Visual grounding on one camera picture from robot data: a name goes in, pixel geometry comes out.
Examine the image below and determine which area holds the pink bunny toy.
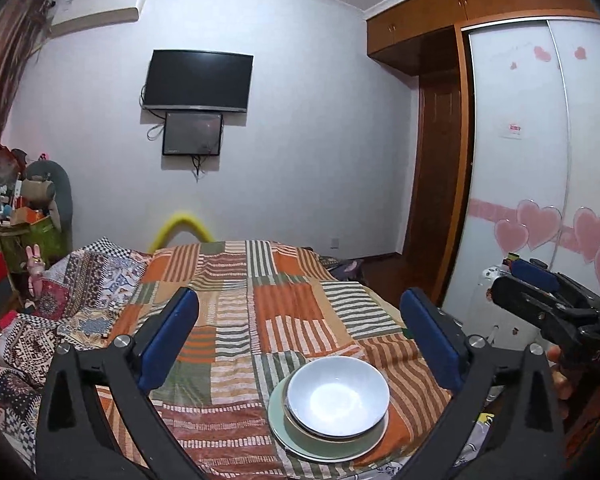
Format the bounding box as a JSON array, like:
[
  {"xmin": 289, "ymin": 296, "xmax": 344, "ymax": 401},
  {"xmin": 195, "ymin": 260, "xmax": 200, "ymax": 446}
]
[{"xmin": 25, "ymin": 245, "xmax": 47, "ymax": 301}]

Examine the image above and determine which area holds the green box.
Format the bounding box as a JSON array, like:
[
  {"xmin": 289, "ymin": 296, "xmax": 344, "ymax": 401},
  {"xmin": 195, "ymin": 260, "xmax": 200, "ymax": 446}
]
[{"xmin": 0, "ymin": 217, "xmax": 66, "ymax": 271}]

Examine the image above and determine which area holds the white bowl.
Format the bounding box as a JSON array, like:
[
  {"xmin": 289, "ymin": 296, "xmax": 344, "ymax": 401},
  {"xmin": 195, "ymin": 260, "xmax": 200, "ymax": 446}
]
[{"xmin": 286, "ymin": 357, "xmax": 391, "ymax": 436}]

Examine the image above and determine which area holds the white air conditioner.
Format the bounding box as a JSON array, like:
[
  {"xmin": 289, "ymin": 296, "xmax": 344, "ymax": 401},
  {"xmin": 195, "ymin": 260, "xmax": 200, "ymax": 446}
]
[{"xmin": 47, "ymin": 0, "xmax": 143, "ymax": 38}]

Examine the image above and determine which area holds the patterned patchwork quilt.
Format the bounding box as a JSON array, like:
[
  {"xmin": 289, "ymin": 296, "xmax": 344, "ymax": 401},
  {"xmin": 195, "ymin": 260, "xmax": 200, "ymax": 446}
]
[{"xmin": 0, "ymin": 236, "xmax": 153, "ymax": 461}]

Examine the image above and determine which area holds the cartoon printed bedsheet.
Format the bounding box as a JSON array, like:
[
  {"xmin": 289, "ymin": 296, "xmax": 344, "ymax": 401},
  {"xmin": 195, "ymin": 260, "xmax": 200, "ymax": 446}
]
[{"xmin": 455, "ymin": 410, "xmax": 496, "ymax": 466}]

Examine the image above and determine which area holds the wooden wardrobe with white doors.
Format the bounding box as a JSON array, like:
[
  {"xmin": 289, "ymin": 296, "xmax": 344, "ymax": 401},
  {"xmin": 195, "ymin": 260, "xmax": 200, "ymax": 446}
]
[{"xmin": 366, "ymin": 0, "xmax": 600, "ymax": 321}]

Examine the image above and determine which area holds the cluttered toy pile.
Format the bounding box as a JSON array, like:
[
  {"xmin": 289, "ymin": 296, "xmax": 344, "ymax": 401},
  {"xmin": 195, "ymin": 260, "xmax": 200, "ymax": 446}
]
[{"xmin": 0, "ymin": 145, "xmax": 28, "ymax": 226}]

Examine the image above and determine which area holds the black wall television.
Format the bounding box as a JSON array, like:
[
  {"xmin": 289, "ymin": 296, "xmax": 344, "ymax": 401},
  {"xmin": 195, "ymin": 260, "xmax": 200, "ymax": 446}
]
[{"xmin": 142, "ymin": 50, "xmax": 255, "ymax": 112}]

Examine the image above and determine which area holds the pink bowl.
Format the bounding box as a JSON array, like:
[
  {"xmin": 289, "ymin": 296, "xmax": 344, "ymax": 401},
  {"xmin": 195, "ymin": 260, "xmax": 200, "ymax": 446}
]
[{"xmin": 282, "ymin": 400, "xmax": 388, "ymax": 443}]

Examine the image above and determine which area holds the brown wooden door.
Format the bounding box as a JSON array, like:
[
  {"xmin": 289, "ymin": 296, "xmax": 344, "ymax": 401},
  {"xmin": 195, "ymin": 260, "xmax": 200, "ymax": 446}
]
[{"xmin": 404, "ymin": 72, "xmax": 468, "ymax": 261}]

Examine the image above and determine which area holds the orange striped patchwork blanket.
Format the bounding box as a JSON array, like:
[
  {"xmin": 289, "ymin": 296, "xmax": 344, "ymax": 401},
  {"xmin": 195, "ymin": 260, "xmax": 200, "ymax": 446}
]
[{"xmin": 95, "ymin": 240, "xmax": 481, "ymax": 480}]

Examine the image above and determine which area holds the yellow chair back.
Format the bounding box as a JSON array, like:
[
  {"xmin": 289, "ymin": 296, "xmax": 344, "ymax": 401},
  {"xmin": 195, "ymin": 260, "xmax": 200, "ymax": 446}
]
[{"xmin": 147, "ymin": 210, "xmax": 216, "ymax": 253}]

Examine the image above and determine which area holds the person's right hand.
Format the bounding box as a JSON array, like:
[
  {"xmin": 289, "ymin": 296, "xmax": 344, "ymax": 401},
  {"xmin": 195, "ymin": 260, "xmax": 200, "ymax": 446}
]
[{"xmin": 547, "ymin": 345, "xmax": 576, "ymax": 418}]

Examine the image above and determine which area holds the small black wall monitor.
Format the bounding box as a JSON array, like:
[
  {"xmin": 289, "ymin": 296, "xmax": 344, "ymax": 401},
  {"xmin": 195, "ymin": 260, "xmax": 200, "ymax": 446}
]
[{"xmin": 162, "ymin": 111, "xmax": 224, "ymax": 157}]

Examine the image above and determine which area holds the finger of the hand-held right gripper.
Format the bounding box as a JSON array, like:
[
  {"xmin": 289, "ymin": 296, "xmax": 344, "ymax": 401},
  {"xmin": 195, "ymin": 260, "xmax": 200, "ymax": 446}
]
[
  {"xmin": 491, "ymin": 275, "xmax": 600, "ymax": 346},
  {"xmin": 510, "ymin": 258, "xmax": 600, "ymax": 311}
]

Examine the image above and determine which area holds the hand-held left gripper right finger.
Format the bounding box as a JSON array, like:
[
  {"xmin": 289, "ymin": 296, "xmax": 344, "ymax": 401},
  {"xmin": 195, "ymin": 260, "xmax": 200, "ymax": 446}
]
[{"xmin": 400, "ymin": 287, "xmax": 566, "ymax": 480}]

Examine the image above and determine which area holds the white suitcase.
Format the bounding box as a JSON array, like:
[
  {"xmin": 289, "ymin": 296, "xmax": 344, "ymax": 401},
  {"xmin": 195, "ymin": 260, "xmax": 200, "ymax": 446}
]
[{"xmin": 477, "ymin": 266, "xmax": 556, "ymax": 346}]

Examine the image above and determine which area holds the green plate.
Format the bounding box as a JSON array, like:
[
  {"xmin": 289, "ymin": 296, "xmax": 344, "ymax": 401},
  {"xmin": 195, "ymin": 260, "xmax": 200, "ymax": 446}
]
[{"xmin": 267, "ymin": 377, "xmax": 388, "ymax": 463}]

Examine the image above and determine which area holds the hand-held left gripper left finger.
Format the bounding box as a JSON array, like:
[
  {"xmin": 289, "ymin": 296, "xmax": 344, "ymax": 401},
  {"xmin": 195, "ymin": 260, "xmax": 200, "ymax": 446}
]
[{"xmin": 35, "ymin": 287, "xmax": 206, "ymax": 480}]

